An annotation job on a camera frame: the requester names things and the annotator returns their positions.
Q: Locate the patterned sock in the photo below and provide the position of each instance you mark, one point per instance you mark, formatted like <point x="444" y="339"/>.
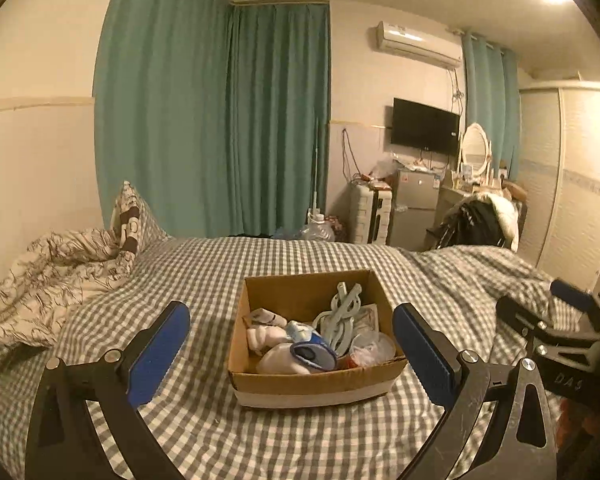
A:
<point x="265" y="317"/>

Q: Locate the checked bed sheet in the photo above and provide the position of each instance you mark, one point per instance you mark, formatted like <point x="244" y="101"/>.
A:
<point x="205" y="280"/>

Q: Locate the light blue plastic hanger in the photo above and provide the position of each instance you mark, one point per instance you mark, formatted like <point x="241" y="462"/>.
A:
<point x="340" y="320"/>

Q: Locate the dressing table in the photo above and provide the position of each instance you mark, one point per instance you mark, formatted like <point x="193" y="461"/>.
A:
<point x="452" y="200"/>

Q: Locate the white air conditioner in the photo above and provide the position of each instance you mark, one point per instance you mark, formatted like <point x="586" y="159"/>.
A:
<point x="415" y="42"/>

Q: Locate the floral bag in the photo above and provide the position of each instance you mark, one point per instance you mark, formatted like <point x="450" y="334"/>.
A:
<point x="336" y="227"/>

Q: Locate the narrow green curtain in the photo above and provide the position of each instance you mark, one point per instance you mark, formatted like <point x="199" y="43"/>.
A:
<point x="280" y="110"/>

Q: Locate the white suitcase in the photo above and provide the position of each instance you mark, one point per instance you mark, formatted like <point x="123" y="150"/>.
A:
<point x="365" y="215"/>

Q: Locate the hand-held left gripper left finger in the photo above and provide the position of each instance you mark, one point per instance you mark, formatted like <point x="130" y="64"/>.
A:
<point x="160" y="350"/>

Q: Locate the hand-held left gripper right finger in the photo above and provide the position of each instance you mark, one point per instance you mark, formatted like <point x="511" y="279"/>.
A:
<point x="425" y="355"/>

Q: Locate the white oval mirror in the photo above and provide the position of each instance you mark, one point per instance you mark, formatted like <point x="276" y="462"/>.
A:
<point x="475" y="147"/>

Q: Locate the brown and white pillow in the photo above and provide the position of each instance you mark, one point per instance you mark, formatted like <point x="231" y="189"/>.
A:
<point x="127" y="220"/>

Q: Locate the wide green curtain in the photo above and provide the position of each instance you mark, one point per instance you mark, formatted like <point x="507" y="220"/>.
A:
<point x="160" y="100"/>

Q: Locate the clear packet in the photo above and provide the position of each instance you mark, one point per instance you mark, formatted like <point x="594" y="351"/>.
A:
<point x="367" y="317"/>

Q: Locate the blue and white sock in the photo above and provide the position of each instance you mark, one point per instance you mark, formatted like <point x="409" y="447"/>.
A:
<point x="310" y="355"/>

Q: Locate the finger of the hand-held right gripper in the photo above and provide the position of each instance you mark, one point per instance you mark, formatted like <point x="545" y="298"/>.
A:
<point x="572" y="294"/>
<point x="525" y="317"/>

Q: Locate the white louvred wardrobe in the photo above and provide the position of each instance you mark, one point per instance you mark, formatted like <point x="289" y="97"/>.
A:
<point x="570" y="185"/>

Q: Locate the white plastic bag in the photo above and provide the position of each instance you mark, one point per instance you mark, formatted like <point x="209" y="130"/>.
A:
<point x="385" y="170"/>

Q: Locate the small red packet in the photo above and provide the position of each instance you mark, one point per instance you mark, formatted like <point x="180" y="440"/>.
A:
<point x="350" y="360"/>

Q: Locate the clear plastic bag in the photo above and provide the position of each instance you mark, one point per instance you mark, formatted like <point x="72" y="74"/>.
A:
<point x="375" y="347"/>

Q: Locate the cardboard box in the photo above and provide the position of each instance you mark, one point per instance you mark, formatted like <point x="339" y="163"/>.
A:
<point x="305" y="385"/>

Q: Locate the clear water jug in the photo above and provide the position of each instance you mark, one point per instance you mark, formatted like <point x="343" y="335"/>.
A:
<point x="317" y="230"/>

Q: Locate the silver mini fridge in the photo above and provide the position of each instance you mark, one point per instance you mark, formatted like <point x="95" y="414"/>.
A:
<point x="412" y="210"/>

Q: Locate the white clothing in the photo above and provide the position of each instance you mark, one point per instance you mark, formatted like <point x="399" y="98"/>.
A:
<point x="507" y="215"/>

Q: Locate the floral duvet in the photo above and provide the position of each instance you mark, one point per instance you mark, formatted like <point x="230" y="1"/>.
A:
<point x="55" y="275"/>

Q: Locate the black wall television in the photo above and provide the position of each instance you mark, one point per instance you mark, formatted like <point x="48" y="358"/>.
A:
<point x="425" y="125"/>

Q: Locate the white pole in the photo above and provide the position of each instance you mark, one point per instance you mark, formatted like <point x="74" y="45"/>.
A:
<point x="316" y="170"/>

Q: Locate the light green window curtain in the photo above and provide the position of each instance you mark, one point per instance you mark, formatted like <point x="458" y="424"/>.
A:
<point x="490" y="105"/>

